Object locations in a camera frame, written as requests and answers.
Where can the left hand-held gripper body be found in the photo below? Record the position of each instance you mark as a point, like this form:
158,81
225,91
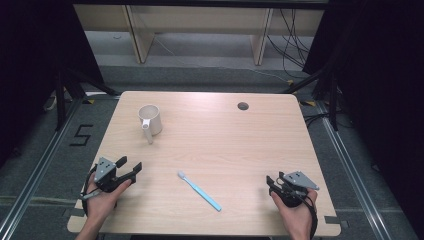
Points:
105,173

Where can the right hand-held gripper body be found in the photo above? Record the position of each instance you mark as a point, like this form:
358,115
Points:
296,181

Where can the light blue toothbrush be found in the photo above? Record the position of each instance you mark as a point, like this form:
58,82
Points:
201,193

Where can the person's left hand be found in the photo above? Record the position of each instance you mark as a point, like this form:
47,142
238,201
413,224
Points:
101,203

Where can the person's right hand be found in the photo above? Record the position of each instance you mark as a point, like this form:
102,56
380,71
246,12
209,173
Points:
298,216

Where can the black tape floor numeral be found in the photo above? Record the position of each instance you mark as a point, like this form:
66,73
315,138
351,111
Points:
81,135

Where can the yellow black floor tape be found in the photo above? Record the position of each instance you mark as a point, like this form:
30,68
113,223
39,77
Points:
88,101
308,103

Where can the black metal stand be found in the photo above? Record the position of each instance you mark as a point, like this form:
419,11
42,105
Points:
333,100
60,100

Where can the black curtain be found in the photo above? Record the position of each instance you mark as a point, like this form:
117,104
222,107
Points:
30,66
383,83

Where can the light wooden shelf unit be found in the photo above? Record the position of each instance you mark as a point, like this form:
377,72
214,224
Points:
200,18

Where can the metal floor rail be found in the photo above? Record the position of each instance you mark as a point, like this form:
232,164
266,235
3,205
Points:
36,170
353,173

